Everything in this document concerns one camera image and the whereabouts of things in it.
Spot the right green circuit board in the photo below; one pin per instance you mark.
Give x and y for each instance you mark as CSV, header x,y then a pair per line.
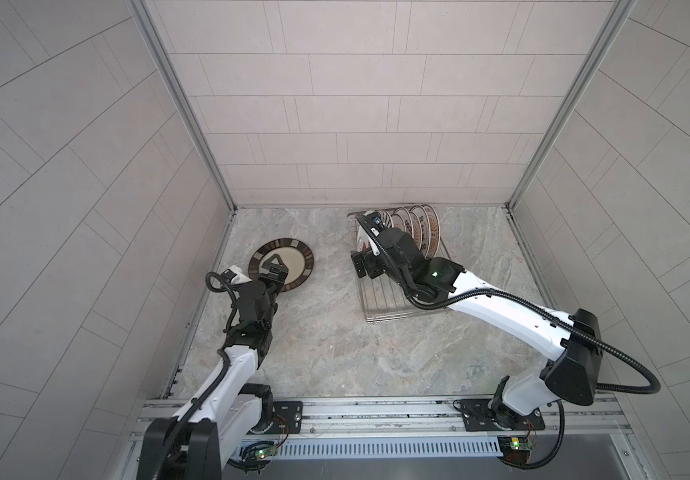
x,y
515,450

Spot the brown striped rim plate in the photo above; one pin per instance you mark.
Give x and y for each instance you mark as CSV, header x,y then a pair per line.
x,y
294,254

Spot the white plate orange sunburst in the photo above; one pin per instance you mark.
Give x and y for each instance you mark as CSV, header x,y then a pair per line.
x,y
405,222

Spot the white plate red characters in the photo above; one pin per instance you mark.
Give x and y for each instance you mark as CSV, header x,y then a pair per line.
x,y
419,228

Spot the white blue leaf plate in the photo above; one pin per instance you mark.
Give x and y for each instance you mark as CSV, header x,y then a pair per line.
x,y
386,218

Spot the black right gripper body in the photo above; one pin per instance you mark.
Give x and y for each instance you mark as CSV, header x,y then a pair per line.
x,y
376,263

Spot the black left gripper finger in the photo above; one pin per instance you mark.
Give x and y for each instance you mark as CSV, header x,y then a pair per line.
x,y
279,268
269,267

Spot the metal wire dish rack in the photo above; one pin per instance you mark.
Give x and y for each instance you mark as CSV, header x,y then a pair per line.
x,y
381,298

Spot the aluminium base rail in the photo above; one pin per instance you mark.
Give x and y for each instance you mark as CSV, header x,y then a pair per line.
x,y
424,416

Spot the aluminium corner post right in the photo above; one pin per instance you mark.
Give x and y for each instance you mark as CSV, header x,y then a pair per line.
x,y
608,32

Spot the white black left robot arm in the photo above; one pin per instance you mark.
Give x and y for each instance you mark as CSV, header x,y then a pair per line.
x,y
198,440

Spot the large red characters plate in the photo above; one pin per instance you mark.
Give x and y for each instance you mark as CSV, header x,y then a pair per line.
x,y
434,230

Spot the left green circuit board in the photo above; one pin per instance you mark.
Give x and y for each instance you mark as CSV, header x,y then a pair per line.
x,y
257,456

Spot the green circuit board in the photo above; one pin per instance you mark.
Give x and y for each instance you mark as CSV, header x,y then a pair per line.
x,y
515,450
257,456

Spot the aluminium corner post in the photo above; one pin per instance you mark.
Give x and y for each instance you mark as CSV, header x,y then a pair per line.
x,y
144,20
608,32

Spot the aluminium corner post left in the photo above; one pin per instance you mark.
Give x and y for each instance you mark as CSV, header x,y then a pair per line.
x,y
144,20

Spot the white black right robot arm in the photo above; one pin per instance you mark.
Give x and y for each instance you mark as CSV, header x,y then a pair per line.
x,y
568,369

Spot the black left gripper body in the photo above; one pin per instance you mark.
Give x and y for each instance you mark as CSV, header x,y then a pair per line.
x,y
268,290

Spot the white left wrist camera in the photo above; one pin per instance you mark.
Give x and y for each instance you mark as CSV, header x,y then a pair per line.
x,y
234,275

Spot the white slotted vent strip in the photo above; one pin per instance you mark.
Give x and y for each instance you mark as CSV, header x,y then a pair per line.
x,y
308,449

